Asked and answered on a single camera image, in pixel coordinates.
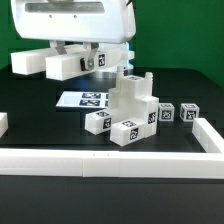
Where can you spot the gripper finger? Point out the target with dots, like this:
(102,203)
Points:
(59,46)
(87,62)

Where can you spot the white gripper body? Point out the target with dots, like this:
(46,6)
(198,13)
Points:
(96,21)

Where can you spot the white chair back part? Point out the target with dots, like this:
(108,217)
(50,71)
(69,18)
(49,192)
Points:
(67,66)

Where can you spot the white chair seat part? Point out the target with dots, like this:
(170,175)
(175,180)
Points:
(133,97)

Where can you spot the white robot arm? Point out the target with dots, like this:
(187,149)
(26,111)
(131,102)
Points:
(85,35)

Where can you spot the white tagged cube left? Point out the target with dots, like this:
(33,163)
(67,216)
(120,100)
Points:
(166,112)

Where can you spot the white tagged cube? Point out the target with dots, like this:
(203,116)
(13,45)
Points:
(189,111)
(166,112)

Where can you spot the white block at left edge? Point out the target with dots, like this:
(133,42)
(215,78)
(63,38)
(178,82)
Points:
(3,123)

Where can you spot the white tagged cube right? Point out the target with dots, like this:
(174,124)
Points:
(189,111)

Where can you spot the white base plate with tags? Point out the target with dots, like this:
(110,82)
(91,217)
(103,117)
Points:
(74,99)

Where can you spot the white U-shaped fence frame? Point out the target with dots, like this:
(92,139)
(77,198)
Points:
(206,165)

